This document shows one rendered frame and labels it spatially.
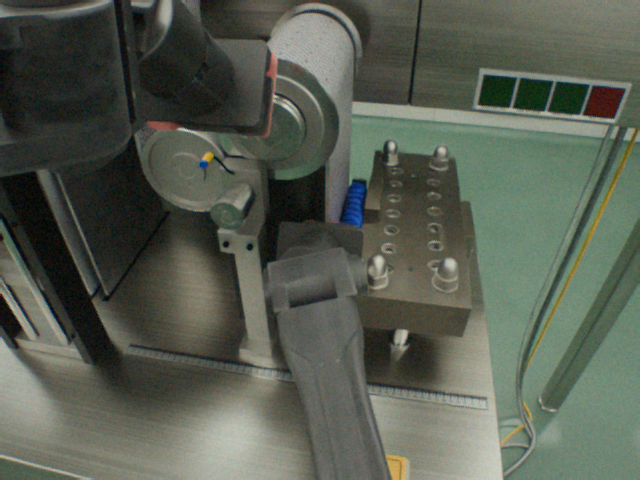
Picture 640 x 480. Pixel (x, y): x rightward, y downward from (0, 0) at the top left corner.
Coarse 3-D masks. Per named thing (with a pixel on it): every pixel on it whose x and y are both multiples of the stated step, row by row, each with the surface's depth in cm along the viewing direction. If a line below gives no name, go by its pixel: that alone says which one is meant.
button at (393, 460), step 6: (390, 456) 55; (396, 456) 55; (390, 462) 54; (396, 462) 54; (402, 462) 54; (390, 468) 54; (396, 468) 54; (402, 468) 54; (396, 474) 53; (402, 474) 53
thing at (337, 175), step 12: (348, 108) 68; (348, 120) 69; (348, 132) 72; (336, 144) 58; (348, 144) 73; (336, 156) 60; (348, 156) 76; (336, 168) 61; (348, 168) 78; (336, 180) 63; (348, 180) 81; (336, 192) 65; (336, 204) 66; (336, 216) 68
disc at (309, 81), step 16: (288, 64) 47; (304, 80) 47; (320, 80) 47; (320, 96) 48; (336, 112) 49; (336, 128) 50; (224, 144) 54; (320, 160) 53; (272, 176) 56; (288, 176) 55
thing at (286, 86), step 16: (288, 80) 47; (288, 96) 48; (304, 96) 48; (304, 112) 49; (320, 112) 49; (320, 128) 50; (240, 144) 53; (304, 144) 52; (320, 144) 51; (288, 160) 53; (304, 160) 53
